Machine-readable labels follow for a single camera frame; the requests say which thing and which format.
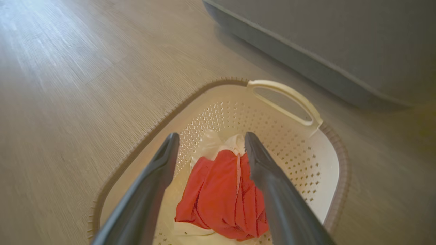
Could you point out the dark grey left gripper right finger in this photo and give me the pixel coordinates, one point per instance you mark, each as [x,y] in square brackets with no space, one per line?
[282,204]

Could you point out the red cloth garment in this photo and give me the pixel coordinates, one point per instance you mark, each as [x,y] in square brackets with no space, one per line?
[218,197]

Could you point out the cream plastic laundry basket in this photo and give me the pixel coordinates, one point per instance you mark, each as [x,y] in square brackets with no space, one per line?
[306,177]

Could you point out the grey fabric sofa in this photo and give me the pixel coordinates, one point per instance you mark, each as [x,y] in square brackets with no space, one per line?
[340,34]

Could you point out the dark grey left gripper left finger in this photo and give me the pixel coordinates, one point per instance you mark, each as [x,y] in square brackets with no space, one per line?
[143,204]

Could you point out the white cloth garment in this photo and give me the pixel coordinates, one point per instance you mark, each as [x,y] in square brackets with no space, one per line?
[213,143]

